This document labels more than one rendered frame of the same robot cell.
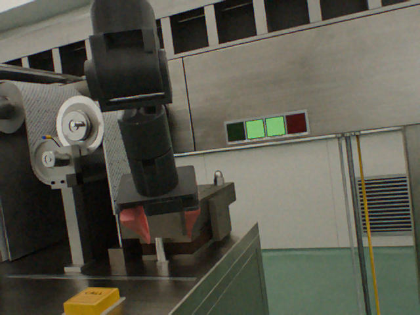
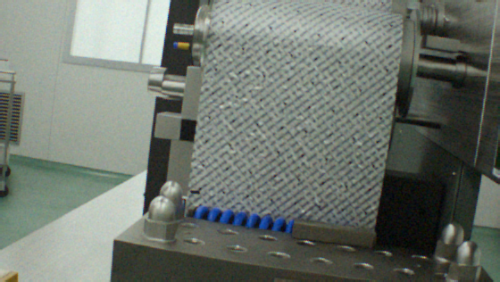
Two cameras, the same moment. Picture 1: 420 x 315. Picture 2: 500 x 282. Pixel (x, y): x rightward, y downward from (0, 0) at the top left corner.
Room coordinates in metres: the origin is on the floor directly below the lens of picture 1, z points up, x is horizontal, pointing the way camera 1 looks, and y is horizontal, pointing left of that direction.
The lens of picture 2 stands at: (0.72, -0.61, 1.22)
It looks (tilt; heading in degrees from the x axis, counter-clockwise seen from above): 6 degrees down; 74
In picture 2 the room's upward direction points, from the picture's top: 8 degrees clockwise
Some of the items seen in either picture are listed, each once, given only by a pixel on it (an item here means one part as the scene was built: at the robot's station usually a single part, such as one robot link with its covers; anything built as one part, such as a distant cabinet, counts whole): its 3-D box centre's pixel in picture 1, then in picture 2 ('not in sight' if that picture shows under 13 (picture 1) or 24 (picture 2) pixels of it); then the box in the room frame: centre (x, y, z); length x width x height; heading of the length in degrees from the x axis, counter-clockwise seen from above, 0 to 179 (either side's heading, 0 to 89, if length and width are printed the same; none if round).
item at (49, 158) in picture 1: (51, 159); (157, 81); (0.87, 0.37, 1.18); 0.04 x 0.02 x 0.04; 69
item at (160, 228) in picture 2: not in sight; (161, 217); (0.85, 0.10, 1.05); 0.04 x 0.04 x 0.04
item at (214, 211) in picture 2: not in sight; (282, 231); (1.01, 0.19, 1.03); 0.21 x 0.04 x 0.03; 159
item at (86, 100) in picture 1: (80, 125); (214, 35); (0.93, 0.31, 1.25); 0.15 x 0.01 x 0.15; 69
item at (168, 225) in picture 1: (186, 205); (309, 277); (1.01, 0.08, 1.00); 0.40 x 0.16 x 0.06; 159
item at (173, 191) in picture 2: not in sight; (170, 200); (0.87, 0.19, 1.05); 0.04 x 0.04 x 0.04
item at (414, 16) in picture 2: not in sight; (409, 63); (1.17, 0.22, 1.25); 0.15 x 0.01 x 0.15; 69
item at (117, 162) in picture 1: (134, 171); (289, 158); (1.02, 0.21, 1.11); 0.23 x 0.01 x 0.18; 159
